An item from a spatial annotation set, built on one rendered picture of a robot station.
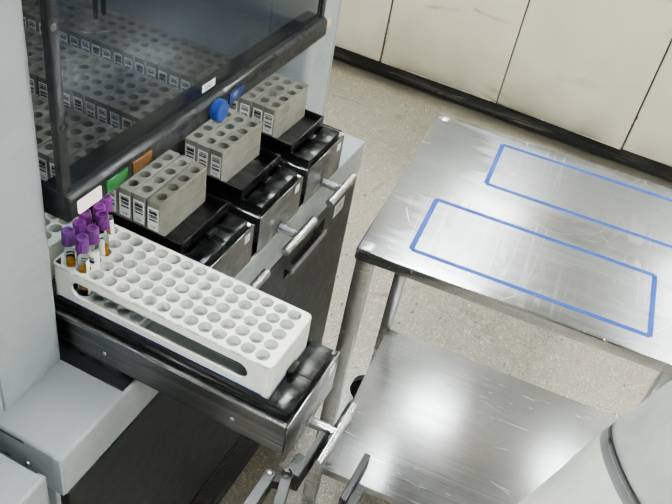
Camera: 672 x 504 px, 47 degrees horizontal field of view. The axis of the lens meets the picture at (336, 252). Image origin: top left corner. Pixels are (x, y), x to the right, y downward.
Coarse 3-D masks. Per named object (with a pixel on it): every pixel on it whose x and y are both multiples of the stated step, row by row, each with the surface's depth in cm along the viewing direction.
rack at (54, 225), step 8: (48, 216) 97; (48, 224) 96; (56, 224) 95; (64, 224) 97; (48, 232) 94; (56, 232) 94; (48, 240) 93; (56, 240) 93; (48, 248) 92; (56, 248) 93; (56, 256) 94
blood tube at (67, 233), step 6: (66, 228) 87; (72, 228) 87; (66, 234) 86; (72, 234) 86; (66, 240) 87; (72, 240) 87; (66, 246) 87; (72, 246) 87; (66, 252) 88; (72, 252) 88; (66, 258) 89; (72, 258) 89; (66, 264) 90; (72, 264) 90
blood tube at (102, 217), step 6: (96, 216) 89; (102, 216) 89; (108, 216) 90; (96, 222) 90; (102, 222) 89; (108, 222) 90; (102, 228) 90; (108, 228) 91; (102, 234) 91; (108, 234) 91; (102, 240) 91; (108, 240) 92; (102, 246) 92; (108, 246) 92; (102, 252) 92; (108, 252) 93; (108, 270) 94
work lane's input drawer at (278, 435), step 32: (64, 320) 92; (96, 320) 91; (96, 352) 93; (128, 352) 90; (160, 352) 89; (320, 352) 92; (160, 384) 91; (192, 384) 88; (224, 384) 87; (288, 384) 88; (320, 384) 91; (224, 416) 88; (256, 416) 86; (288, 416) 85; (352, 416) 94; (288, 448) 89; (320, 448) 90
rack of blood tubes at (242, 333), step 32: (64, 256) 91; (128, 256) 93; (160, 256) 95; (64, 288) 92; (96, 288) 89; (128, 288) 90; (160, 288) 90; (192, 288) 90; (224, 288) 91; (128, 320) 90; (160, 320) 87; (192, 320) 88; (224, 320) 87; (256, 320) 88; (288, 320) 89; (192, 352) 88; (224, 352) 85; (256, 352) 84; (288, 352) 86; (256, 384) 85
